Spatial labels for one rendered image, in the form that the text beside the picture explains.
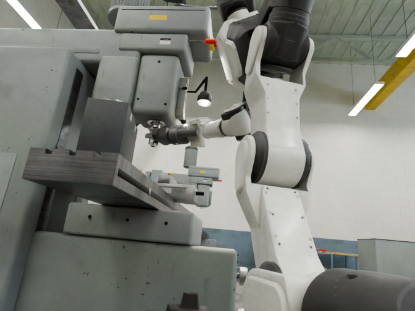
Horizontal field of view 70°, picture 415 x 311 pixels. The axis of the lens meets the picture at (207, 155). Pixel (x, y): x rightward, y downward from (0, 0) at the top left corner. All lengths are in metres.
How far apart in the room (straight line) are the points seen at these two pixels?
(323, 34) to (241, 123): 7.70
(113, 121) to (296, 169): 0.52
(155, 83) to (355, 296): 1.19
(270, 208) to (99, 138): 0.50
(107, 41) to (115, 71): 0.19
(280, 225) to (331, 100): 8.55
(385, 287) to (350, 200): 7.97
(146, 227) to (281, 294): 0.71
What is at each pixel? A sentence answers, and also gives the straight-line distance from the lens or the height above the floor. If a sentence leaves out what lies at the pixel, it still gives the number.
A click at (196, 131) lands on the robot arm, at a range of 1.22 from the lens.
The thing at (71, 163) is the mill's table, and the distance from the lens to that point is 0.79.
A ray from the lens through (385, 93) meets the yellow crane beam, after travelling 8.66.
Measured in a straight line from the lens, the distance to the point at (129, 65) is 1.49.
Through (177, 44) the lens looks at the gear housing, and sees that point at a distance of 1.50.
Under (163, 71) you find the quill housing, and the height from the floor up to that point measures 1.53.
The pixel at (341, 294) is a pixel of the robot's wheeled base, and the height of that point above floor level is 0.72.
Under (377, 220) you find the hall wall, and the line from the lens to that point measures 8.57.
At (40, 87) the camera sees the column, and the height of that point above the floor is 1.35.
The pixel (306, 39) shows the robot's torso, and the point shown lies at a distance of 0.95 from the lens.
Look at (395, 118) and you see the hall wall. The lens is 9.59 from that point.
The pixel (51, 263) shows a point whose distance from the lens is 1.31.
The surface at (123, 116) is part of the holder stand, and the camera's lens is 0.90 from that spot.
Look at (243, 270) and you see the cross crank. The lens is 1.26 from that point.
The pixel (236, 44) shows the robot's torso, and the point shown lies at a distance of 1.10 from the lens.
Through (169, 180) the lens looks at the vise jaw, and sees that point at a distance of 1.43.
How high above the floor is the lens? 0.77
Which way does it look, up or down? 17 degrees up
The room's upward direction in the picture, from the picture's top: 5 degrees clockwise
